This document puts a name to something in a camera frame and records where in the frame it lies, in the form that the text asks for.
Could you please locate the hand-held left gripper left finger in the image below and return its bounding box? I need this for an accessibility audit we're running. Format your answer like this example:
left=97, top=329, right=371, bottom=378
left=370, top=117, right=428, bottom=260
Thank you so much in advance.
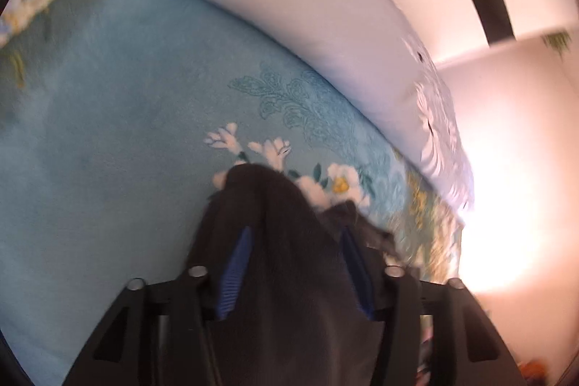
left=63, top=227, right=255, bottom=386

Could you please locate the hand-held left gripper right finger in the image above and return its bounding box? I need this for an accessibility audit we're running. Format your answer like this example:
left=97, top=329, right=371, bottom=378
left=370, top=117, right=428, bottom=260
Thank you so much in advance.
left=339, top=225, right=528, bottom=386

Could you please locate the dark garment with white lining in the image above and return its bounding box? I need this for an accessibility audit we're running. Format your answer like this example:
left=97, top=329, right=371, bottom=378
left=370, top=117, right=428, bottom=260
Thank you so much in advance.
left=187, top=164, right=400, bottom=386

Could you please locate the teal floral bedsheet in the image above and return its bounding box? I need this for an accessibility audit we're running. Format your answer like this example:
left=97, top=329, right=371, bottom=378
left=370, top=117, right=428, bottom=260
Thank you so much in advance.
left=0, top=0, right=466, bottom=386

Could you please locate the light blue floral duvet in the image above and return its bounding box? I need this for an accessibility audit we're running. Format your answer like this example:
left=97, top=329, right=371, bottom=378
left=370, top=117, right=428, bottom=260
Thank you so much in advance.
left=59, top=0, right=476, bottom=224

